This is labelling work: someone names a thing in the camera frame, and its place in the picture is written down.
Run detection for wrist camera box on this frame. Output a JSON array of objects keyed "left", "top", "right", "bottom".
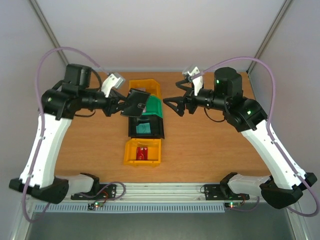
[
  {"left": 182, "top": 66, "right": 204, "bottom": 96},
  {"left": 100, "top": 72, "right": 126, "bottom": 98}
]

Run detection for black plastic bin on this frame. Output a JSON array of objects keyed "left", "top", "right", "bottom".
[{"left": 128, "top": 115, "right": 165, "bottom": 139}]

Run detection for yellow plastic bin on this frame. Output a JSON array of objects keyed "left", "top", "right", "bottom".
[
  {"left": 129, "top": 79, "right": 162, "bottom": 99},
  {"left": 123, "top": 138, "right": 162, "bottom": 167}
]

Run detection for far yellow plastic bin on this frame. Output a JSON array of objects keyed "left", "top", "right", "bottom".
[{"left": 129, "top": 79, "right": 162, "bottom": 99}]

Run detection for slotted grey cable duct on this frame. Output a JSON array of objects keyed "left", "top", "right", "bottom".
[{"left": 46, "top": 202, "right": 225, "bottom": 214}]

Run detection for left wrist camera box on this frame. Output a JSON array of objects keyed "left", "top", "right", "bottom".
[{"left": 100, "top": 72, "right": 126, "bottom": 98}]

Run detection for aluminium front rail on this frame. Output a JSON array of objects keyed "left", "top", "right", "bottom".
[{"left": 24, "top": 181, "right": 261, "bottom": 203}]

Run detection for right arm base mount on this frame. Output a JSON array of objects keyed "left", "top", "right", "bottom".
[{"left": 200, "top": 184, "right": 250, "bottom": 201}]

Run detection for near yellow plastic bin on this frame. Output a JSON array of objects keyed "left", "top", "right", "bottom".
[{"left": 123, "top": 138, "right": 162, "bottom": 167}]

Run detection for teal cards in bin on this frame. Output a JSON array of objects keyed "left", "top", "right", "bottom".
[{"left": 136, "top": 122, "right": 151, "bottom": 135}]

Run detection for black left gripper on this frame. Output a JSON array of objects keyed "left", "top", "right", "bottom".
[{"left": 78, "top": 89, "right": 133, "bottom": 118}]

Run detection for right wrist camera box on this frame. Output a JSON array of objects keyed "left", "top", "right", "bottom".
[{"left": 182, "top": 66, "right": 204, "bottom": 96}]

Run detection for red card in bin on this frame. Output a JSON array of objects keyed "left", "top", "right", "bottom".
[{"left": 136, "top": 147, "right": 148, "bottom": 161}]

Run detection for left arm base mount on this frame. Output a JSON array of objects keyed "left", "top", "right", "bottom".
[{"left": 70, "top": 183, "right": 118, "bottom": 201}]

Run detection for green plastic bin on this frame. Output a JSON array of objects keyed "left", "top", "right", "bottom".
[{"left": 141, "top": 95, "right": 163, "bottom": 118}]

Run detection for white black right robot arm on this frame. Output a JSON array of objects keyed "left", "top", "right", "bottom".
[{"left": 163, "top": 67, "right": 317, "bottom": 209}]

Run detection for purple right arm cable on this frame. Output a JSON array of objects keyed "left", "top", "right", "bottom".
[{"left": 197, "top": 56, "right": 320, "bottom": 218}]

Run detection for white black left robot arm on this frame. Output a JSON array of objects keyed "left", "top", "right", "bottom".
[{"left": 8, "top": 64, "right": 127, "bottom": 204}]

